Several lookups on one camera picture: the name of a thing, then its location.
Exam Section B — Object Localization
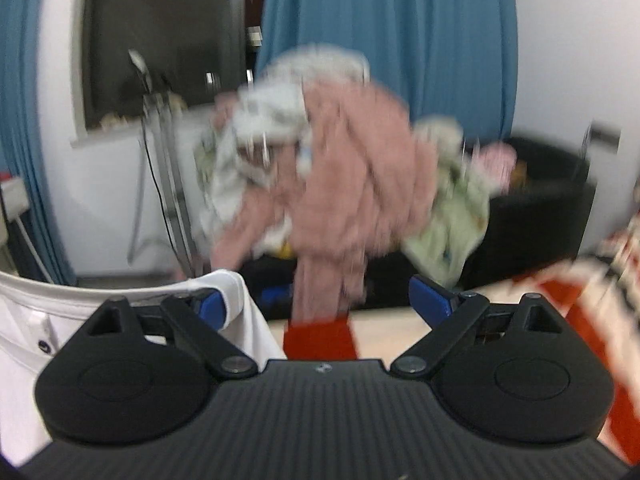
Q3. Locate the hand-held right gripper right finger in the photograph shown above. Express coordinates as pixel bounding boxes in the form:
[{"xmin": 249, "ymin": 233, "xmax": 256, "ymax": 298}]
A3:
[{"xmin": 390, "ymin": 275, "xmax": 564, "ymax": 381}]

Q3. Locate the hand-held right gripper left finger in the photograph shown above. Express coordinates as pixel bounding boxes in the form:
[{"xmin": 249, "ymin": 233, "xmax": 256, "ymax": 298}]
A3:
[{"xmin": 82, "ymin": 291, "xmax": 259, "ymax": 380}]

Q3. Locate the white shirt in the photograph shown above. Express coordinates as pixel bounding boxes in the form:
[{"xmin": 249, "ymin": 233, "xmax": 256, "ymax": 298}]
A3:
[{"xmin": 0, "ymin": 269, "xmax": 288, "ymax": 468}]

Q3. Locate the green patterned garment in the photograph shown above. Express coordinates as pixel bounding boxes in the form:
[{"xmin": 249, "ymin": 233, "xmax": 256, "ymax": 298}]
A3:
[{"xmin": 400, "ymin": 117, "xmax": 492, "ymax": 287}]

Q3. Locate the black sofa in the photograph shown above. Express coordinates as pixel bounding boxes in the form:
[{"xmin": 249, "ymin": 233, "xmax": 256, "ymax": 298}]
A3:
[{"xmin": 240, "ymin": 135, "xmax": 599, "ymax": 322}]

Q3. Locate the pink fuzzy garment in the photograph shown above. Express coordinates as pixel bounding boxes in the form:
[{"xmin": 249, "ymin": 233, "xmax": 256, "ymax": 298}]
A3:
[{"xmin": 212, "ymin": 82, "xmax": 438, "ymax": 321}]

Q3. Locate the pink striped cloth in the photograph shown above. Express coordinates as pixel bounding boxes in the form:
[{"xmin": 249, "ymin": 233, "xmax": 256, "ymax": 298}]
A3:
[{"xmin": 474, "ymin": 142, "xmax": 519, "ymax": 195}]

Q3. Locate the red cream black striped blanket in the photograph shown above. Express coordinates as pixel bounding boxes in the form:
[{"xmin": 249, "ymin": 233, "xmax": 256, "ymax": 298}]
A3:
[{"xmin": 282, "ymin": 215, "xmax": 640, "ymax": 467}]

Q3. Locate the white patterned garment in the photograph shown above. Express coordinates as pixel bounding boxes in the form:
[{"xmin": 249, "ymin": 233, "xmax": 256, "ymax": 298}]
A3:
[{"xmin": 200, "ymin": 45, "xmax": 372, "ymax": 256}]

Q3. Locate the white box with red mark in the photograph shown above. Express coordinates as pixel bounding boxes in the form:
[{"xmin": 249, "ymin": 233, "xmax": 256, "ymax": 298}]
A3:
[{"xmin": 0, "ymin": 172, "xmax": 31, "ymax": 224}]

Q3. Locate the blue curtain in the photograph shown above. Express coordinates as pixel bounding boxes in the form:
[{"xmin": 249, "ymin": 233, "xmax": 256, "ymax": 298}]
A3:
[
  {"xmin": 0, "ymin": 0, "xmax": 77, "ymax": 287},
  {"xmin": 255, "ymin": 0, "xmax": 519, "ymax": 142}
]

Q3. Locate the dark window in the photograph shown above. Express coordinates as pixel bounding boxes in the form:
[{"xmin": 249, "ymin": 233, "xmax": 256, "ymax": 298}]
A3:
[{"xmin": 72, "ymin": 0, "xmax": 249, "ymax": 144}]

